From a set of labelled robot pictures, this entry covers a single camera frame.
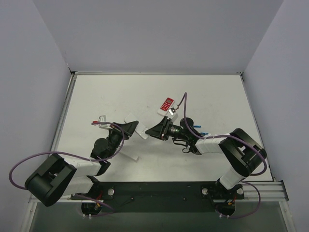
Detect grey white remote control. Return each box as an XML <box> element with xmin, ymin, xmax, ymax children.
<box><xmin>124</xmin><ymin>113</ymin><xmax>149</xmax><ymax>140</ymax></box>

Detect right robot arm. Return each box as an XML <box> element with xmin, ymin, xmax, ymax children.
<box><xmin>145</xmin><ymin>116</ymin><xmax>267</xmax><ymax>200</ymax></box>

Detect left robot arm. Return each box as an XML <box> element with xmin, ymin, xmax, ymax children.
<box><xmin>25</xmin><ymin>120</ymin><xmax>139</xmax><ymax>206</ymax></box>

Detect red white remote control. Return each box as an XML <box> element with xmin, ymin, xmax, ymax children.
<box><xmin>157</xmin><ymin>98</ymin><xmax>175</xmax><ymax>116</ymax></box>

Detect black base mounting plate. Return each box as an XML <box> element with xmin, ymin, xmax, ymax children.
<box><xmin>71</xmin><ymin>181</ymin><xmax>244</xmax><ymax>213</ymax></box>

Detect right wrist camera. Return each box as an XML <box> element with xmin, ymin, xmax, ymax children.
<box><xmin>168</xmin><ymin>107</ymin><xmax>178</xmax><ymax>123</ymax></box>

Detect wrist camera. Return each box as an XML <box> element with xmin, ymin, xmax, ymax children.
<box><xmin>168</xmin><ymin>107</ymin><xmax>178</xmax><ymax>123</ymax></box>
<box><xmin>92</xmin><ymin>115</ymin><xmax>109</xmax><ymax>130</ymax></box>

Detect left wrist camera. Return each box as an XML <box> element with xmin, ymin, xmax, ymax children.
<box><xmin>92</xmin><ymin>115</ymin><xmax>109</xmax><ymax>130</ymax></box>

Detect aluminium table frame rail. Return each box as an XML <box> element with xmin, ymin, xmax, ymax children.
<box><xmin>28</xmin><ymin>70</ymin><xmax>289</xmax><ymax>203</ymax></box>

